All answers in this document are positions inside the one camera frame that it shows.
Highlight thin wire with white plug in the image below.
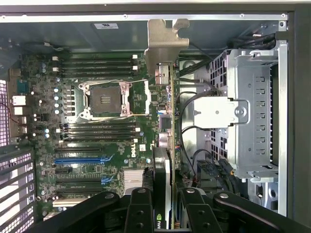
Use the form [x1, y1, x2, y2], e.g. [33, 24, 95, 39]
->
[14, 41, 64, 52]

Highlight white expansion slot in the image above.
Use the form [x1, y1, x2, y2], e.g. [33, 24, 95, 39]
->
[52, 199, 83, 208]

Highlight CPU socket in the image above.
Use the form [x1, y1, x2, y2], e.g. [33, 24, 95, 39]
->
[79, 81, 133, 121]

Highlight blue expansion slot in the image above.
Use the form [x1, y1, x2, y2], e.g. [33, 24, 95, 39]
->
[54, 154, 115, 166]

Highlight perforated metal disk bay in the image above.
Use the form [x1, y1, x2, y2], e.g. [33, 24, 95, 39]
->
[208, 40, 289, 216]

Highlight thin wire locking lever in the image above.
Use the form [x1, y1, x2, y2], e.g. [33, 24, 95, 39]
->
[72, 112, 148, 122]
[77, 79, 148, 98]

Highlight black power plug bundle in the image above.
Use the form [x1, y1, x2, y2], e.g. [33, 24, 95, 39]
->
[195, 149, 241, 193]

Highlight dark grey open PC case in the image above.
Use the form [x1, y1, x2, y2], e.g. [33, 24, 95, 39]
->
[0, 0, 311, 233]

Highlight red black twisted wire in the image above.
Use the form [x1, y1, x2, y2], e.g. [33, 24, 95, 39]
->
[0, 102, 18, 123]

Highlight silver socket cover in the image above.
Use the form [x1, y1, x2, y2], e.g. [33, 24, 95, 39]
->
[143, 80, 153, 115]

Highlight green motherboard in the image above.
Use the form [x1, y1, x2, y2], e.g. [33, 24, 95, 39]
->
[7, 52, 180, 219]

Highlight silver finned chipset heatsink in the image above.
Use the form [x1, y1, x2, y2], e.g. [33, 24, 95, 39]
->
[122, 169, 144, 189]

